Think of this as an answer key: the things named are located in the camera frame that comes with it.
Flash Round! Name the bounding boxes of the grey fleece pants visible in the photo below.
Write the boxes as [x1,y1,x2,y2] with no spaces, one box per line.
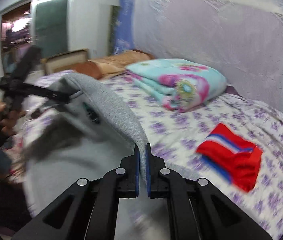
[21,73,172,240]

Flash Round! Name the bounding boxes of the turquoise pink floral folded blanket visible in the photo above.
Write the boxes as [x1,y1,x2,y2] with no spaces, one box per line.
[126,59,227,112]

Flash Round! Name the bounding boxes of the red folded garment with stripes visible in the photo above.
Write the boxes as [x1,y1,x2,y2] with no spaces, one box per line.
[196,123,263,192]

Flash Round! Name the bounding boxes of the purple floral bed sheet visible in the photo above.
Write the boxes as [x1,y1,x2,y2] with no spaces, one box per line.
[6,69,283,240]

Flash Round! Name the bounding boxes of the pink floral quilt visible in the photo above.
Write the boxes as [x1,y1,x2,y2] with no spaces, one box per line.
[0,135,26,184]

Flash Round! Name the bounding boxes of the window with aluminium frame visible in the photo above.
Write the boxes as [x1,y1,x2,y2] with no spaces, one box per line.
[0,0,74,74]

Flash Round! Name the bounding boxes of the blue patterned hanging cloth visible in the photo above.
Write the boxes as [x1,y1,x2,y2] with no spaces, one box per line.
[112,0,135,55]

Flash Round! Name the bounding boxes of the lavender mosquito net drape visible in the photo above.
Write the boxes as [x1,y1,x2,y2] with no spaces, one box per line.
[132,0,283,113]

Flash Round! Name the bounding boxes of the person's left hand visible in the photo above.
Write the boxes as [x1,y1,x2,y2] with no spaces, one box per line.
[0,100,25,136]

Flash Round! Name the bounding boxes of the wooden headboard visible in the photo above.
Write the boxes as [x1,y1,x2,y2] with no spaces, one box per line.
[41,49,89,75]

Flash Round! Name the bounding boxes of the brown orange pillow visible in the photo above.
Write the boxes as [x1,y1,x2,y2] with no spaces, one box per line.
[71,50,154,80]

